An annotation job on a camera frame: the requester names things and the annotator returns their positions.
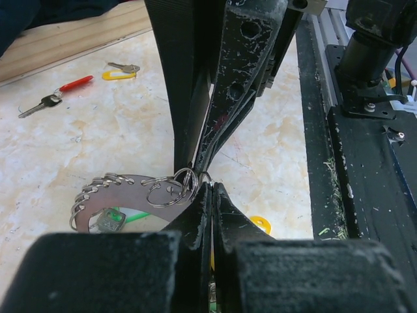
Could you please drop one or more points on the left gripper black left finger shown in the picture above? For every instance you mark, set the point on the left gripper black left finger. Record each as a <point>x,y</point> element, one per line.
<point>164,271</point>

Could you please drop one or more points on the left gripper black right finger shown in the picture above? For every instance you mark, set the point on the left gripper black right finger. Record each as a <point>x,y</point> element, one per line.
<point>258,273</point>

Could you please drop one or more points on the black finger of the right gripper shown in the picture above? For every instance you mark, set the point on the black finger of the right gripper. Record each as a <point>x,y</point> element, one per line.
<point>248,32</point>
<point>187,34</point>

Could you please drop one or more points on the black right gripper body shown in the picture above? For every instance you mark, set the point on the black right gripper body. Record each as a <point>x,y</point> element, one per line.
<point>291,19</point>

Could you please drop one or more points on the large keyring with coloured tags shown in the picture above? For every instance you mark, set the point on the large keyring with coloured tags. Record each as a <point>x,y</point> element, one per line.
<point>98,207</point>

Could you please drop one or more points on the wooden clothes rack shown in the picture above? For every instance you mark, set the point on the wooden clothes rack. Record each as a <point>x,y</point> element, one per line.
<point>50,45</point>

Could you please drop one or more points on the key with long red tag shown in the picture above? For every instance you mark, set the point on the key with long red tag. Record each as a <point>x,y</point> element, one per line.
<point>55,98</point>

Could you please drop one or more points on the dark navy tank top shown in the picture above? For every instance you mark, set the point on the dark navy tank top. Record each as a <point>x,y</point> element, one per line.
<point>17,16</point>

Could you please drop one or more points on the key with yellow ring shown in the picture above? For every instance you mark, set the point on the key with yellow ring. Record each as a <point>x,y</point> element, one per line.
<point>121,72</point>

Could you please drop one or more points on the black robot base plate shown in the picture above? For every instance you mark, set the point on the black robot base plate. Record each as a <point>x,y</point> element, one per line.
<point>361,169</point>

